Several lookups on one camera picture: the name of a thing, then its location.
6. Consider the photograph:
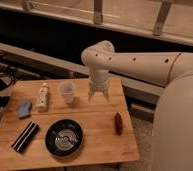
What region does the white squeeze bottle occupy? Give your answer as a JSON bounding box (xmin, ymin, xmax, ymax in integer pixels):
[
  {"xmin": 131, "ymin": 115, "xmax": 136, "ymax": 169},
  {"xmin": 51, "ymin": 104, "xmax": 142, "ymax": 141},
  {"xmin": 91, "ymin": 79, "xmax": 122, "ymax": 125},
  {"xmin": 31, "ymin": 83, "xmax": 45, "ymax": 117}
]
[{"xmin": 36, "ymin": 83, "xmax": 49, "ymax": 112}]

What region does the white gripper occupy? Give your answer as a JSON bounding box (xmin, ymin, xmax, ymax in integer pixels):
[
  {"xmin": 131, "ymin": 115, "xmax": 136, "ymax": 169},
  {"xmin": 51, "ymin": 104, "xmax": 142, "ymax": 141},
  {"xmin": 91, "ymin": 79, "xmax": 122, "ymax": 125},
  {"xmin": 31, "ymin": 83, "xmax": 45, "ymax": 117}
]
[{"xmin": 88, "ymin": 69, "xmax": 110, "ymax": 101}]

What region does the blue sponge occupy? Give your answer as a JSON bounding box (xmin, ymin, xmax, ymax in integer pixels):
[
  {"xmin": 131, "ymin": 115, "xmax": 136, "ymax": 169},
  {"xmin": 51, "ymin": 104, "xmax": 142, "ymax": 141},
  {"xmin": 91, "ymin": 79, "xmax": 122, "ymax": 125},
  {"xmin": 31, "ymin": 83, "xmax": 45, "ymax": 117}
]
[{"xmin": 17, "ymin": 100, "xmax": 32, "ymax": 119}]

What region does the red brown sausage toy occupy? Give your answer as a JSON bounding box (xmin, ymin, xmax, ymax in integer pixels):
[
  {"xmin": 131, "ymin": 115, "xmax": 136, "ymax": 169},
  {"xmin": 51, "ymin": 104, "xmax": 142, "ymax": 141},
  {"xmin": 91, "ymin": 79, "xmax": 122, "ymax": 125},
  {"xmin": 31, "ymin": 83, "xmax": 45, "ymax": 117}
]
[{"xmin": 115, "ymin": 112, "xmax": 123, "ymax": 135}]

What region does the black ceramic bowl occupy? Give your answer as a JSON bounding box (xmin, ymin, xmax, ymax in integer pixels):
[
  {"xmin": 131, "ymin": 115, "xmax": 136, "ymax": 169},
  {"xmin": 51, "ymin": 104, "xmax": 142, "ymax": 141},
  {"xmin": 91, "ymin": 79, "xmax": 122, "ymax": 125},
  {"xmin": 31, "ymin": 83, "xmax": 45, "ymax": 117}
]
[{"xmin": 45, "ymin": 119, "xmax": 84, "ymax": 157}]

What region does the translucent plastic cup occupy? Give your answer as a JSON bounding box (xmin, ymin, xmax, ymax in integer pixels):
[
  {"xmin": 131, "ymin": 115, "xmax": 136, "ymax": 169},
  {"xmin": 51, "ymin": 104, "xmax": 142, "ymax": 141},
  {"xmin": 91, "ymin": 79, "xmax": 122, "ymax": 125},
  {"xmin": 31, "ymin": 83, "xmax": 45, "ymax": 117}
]
[{"xmin": 59, "ymin": 82, "xmax": 75, "ymax": 104}]

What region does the metal railing frame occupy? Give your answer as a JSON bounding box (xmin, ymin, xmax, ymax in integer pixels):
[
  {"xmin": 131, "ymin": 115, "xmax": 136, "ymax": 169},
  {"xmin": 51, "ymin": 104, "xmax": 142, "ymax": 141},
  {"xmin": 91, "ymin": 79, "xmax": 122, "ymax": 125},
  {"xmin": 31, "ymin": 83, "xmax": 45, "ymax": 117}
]
[{"xmin": 0, "ymin": 0, "xmax": 193, "ymax": 48}]

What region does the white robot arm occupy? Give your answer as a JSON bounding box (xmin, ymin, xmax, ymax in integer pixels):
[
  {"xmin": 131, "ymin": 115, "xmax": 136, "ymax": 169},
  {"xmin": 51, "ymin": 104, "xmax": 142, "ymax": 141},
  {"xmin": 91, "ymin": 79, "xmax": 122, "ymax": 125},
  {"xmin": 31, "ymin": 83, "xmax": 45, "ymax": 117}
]
[{"xmin": 81, "ymin": 40, "xmax": 193, "ymax": 171}]

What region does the black white striped box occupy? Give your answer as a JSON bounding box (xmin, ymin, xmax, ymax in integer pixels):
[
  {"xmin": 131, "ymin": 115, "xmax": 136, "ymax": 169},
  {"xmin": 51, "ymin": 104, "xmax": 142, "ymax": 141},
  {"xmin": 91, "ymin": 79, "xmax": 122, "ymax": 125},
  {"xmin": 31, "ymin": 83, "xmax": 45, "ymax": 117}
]
[{"xmin": 11, "ymin": 122, "xmax": 39, "ymax": 153}]

